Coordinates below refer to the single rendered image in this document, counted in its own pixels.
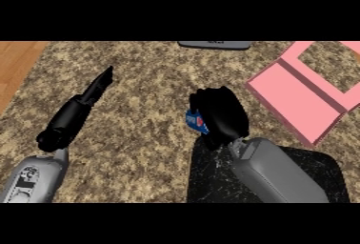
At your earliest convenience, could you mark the blue can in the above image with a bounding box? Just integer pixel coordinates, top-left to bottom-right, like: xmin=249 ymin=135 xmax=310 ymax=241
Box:
xmin=184 ymin=109 xmax=211 ymax=135

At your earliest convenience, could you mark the grey flat appliance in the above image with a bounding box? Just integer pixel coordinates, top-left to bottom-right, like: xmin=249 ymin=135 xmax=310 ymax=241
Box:
xmin=177 ymin=41 xmax=254 ymax=51

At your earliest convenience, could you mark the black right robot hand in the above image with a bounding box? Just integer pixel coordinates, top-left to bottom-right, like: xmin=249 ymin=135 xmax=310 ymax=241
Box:
xmin=189 ymin=85 xmax=251 ymax=152

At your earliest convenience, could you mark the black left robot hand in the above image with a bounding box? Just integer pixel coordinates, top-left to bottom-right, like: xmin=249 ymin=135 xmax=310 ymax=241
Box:
xmin=35 ymin=65 xmax=115 ymax=153

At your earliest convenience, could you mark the pink cardboard box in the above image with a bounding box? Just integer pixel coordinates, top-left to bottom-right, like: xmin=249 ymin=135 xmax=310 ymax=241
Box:
xmin=243 ymin=41 xmax=360 ymax=149

